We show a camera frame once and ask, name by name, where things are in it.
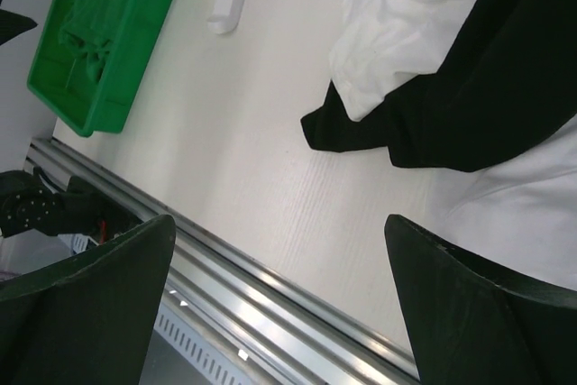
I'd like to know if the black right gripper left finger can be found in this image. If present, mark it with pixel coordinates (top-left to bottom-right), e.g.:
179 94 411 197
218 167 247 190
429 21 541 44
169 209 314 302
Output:
1 215 175 384

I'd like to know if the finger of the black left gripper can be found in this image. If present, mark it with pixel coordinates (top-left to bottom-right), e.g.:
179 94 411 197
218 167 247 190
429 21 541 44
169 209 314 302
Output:
0 10 37 45

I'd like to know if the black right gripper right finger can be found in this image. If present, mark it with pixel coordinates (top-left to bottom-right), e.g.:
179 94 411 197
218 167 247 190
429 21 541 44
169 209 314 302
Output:
384 215 576 384

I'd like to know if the green tank top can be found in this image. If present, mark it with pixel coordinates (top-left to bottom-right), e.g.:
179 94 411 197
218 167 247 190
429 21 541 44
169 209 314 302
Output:
58 0 129 83

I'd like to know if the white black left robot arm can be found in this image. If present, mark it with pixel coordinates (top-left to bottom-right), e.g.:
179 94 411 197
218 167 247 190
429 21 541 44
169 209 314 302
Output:
1 0 137 244

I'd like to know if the white navy-trimmed tank top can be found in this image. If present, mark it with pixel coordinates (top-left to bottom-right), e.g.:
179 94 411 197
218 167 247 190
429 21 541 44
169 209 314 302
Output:
426 123 576 289

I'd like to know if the black tank top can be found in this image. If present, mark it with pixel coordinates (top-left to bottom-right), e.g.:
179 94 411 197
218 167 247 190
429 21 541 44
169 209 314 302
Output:
301 0 576 172

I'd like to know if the white camisole top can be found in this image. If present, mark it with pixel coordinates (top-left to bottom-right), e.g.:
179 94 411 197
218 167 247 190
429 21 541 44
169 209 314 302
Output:
329 0 476 122

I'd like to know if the green plastic tray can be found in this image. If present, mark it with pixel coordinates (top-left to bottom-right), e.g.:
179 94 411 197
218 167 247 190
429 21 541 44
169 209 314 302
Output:
28 0 172 137

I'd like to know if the perforated grey cable duct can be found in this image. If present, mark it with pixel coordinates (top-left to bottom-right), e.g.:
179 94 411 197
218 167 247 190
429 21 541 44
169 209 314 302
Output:
154 302 283 384

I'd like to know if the aluminium mounting rail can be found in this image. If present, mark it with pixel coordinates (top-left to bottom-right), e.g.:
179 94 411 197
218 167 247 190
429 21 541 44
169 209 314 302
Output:
24 136 423 380

